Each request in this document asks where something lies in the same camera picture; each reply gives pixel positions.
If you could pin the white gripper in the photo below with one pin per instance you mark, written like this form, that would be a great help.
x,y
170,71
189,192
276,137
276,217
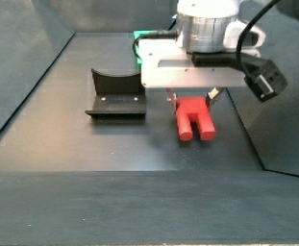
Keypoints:
x,y
170,68

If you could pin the red square-circle forked block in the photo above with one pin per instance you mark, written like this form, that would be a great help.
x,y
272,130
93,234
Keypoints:
x,y
193,111

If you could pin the black curved regrasp fixture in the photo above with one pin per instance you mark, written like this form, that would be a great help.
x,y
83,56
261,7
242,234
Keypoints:
x,y
119,95

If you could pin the green shape-sorting base block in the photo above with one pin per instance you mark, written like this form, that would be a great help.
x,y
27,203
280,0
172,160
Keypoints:
x,y
138,36

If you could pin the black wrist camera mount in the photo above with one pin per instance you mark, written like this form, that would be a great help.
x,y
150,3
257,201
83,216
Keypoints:
x,y
262,75

